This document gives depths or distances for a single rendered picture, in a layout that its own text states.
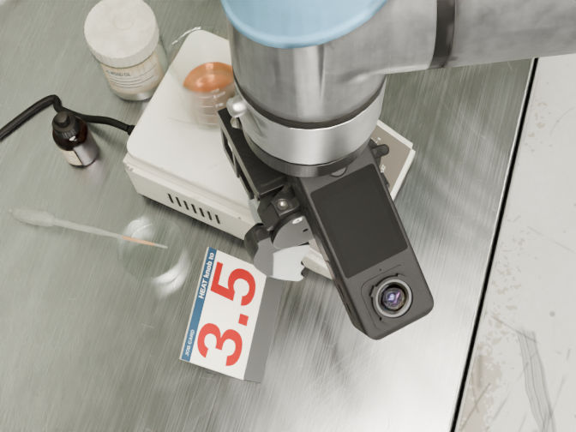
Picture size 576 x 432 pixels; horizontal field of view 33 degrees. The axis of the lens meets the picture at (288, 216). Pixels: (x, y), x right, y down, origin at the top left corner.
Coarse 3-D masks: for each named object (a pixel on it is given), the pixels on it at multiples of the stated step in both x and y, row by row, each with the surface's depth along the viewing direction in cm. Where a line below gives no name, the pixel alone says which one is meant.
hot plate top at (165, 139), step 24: (168, 96) 74; (144, 120) 73; (168, 120) 73; (144, 144) 73; (168, 144) 73; (192, 144) 73; (216, 144) 73; (168, 168) 72; (192, 168) 72; (216, 168) 72; (216, 192) 71; (240, 192) 71
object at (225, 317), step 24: (216, 264) 75; (240, 264) 76; (216, 288) 75; (240, 288) 76; (216, 312) 74; (240, 312) 76; (216, 336) 74; (240, 336) 75; (216, 360) 74; (240, 360) 75
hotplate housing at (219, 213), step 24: (408, 144) 78; (144, 168) 74; (408, 168) 79; (144, 192) 78; (168, 192) 75; (192, 192) 74; (192, 216) 78; (216, 216) 75; (240, 216) 73; (312, 264) 75
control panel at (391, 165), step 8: (376, 128) 77; (376, 136) 77; (384, 136) 77; (392, 136) 77; (392, 144) 77; (400, 144) 78; (392, 152) 77; (400, 152) 78; (408, 152) 78; (384, 160) 77; (392, 160) 77; (400, 160) 78; (384, 168) 77; (392, 168) 77; (400, 168) 77; (392, 176) 77; (392, 184) 77; (312, 240) 74; (312, 248) 73
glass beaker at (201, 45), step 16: (192, 32) 68; (208, 32) 68; (224, 32) 68; (176, 48) 68; (192, 48) 70; (208, 48) 70; (224, 48) 70; (176, 64) 69; (192, 64) 71; (176, 80) 67; (192, 96) 67; (208, 96) 67; (224, 96) 68; (192, 112) 70; (208, 112) 69; (208, 128) 72
